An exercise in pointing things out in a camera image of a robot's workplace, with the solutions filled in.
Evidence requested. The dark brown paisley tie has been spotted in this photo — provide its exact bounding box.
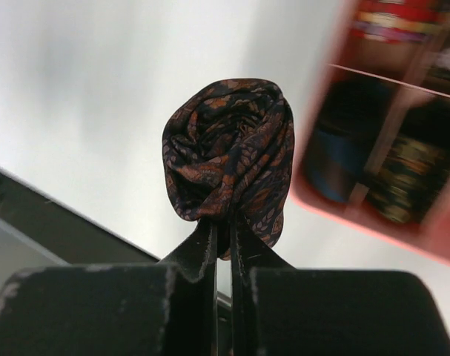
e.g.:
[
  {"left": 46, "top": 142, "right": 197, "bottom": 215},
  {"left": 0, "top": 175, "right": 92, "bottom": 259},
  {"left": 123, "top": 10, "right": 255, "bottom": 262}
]
[{"left": 162, "top": 78, "right": 294, "bottom": 246}]

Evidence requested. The pink compartment organizer box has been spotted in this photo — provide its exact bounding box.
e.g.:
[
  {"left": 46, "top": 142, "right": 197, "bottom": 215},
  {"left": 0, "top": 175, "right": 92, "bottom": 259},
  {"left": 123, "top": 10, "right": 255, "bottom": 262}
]
[{"left": 291, "top": 1, "right": 450, "bottom": 265}]

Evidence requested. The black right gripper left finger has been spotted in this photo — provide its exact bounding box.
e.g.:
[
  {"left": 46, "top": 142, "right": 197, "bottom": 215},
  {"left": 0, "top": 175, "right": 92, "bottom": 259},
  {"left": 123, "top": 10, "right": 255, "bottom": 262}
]
[{"left": 0, "top": 220, "right": 217, "bottom": 355}]

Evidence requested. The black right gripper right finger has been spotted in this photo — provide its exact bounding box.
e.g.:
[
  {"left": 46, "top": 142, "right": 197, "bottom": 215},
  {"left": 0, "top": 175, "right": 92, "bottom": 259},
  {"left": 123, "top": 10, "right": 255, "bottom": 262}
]
[{"left": 230, "top": 217, "right": 450, "bottom": 355}]

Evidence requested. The dark floral rolled tie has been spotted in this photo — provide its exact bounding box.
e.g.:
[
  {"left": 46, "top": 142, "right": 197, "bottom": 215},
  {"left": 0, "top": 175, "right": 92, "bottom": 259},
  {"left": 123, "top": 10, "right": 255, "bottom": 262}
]
[{"left": 367, "top": 97, "right": 450, "bottom": 223}]

